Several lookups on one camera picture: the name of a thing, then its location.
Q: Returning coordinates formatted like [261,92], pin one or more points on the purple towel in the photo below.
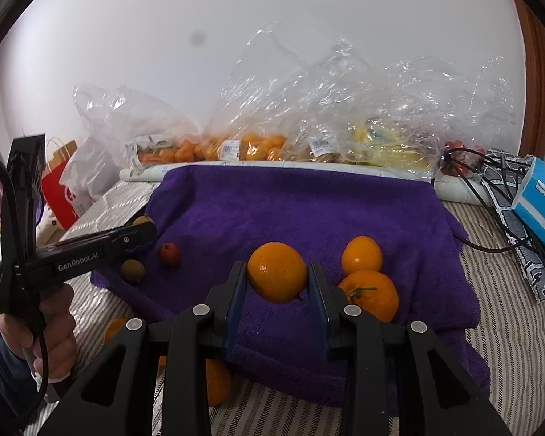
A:
[299,209]

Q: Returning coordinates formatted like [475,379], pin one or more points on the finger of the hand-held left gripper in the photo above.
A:
[134,238]

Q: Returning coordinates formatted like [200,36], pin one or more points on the person's left forearm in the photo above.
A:
[4,386]

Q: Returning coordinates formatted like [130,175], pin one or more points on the person's left hand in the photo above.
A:
[59,327]

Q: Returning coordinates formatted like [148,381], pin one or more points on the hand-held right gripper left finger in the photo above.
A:
[234,309]

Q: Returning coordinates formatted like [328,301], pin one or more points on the red paper shopping bag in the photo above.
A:
[57,190]

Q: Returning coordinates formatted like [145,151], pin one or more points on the bagged red tomatoes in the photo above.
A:
[455,145]

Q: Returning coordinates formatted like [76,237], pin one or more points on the white plastic shopping bag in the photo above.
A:
[84,172]

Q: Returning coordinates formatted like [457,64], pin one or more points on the small red fruit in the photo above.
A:
[169,254]

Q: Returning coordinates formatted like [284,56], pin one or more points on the black white patterned cloth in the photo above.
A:
[508,181]

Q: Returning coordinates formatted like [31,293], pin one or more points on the heap of bagged leafy tangerines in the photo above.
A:
[181,152]

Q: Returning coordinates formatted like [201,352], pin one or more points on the bagged yellow fruit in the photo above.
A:
[381,145]

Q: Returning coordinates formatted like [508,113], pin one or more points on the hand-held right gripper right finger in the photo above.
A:
[321,313]

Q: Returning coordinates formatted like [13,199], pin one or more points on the small green jujube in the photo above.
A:
[143,221]
[132,271]

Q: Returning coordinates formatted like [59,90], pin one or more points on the white printed folded clothing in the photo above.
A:
[50,227]

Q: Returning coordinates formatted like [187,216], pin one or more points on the mandarin orange with stem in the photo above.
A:
[372,297]

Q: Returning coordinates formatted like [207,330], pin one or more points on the large mottled mandarin orange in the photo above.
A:
[218,381]

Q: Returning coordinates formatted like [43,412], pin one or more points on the blue cardboard box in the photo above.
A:
[540,204]

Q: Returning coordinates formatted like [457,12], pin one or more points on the brown wooden door frame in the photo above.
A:
[533,63]

